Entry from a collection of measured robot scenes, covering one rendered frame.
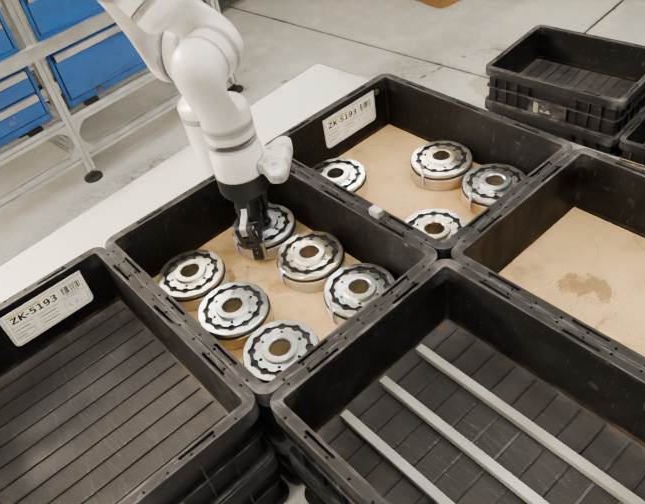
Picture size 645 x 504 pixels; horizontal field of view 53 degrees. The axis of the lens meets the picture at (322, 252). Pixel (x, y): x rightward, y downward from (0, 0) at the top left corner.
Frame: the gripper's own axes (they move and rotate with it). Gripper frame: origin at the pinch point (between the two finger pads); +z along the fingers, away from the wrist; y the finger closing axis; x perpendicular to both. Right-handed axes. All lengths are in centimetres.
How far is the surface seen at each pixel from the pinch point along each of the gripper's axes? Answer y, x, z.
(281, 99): -70, -8, 15
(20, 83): -135, -120, 35
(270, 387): 32.8, 7.5, -7.5
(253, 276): 5.4, -1.0, 2.4
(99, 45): -162, -98, 35
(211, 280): 8.6, -6.3, -0.4
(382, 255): 6.9, 19.3, -1.9
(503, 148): -15.8, 39.0, -2.8
